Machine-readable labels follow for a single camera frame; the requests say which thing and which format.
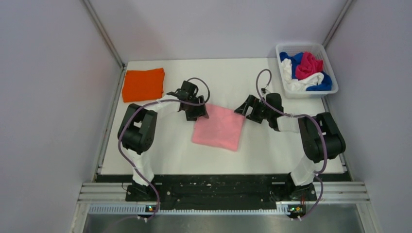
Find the white t shirt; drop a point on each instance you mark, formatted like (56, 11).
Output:
(294, 84)

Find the white plastic basket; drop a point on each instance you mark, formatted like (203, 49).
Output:
(320, 53)

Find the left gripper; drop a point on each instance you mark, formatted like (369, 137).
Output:
(200, 111)

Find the white cable duct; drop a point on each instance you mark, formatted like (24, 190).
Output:
(147, 209)

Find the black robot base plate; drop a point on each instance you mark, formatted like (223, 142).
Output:
(221, 192)

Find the magenta t shirt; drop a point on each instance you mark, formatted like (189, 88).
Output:
(308, 66)

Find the folded orange t shirt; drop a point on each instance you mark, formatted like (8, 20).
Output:
(143, 85)

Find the pink t shirt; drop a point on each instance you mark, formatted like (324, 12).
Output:
(222, 128)

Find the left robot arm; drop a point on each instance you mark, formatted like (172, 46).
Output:
(137, 130)

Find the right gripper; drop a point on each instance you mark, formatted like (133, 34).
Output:
(254, 102)

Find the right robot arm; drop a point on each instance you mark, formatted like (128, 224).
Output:
(320, 136)

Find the blue t shirt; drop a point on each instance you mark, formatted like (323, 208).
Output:
(326, 84)

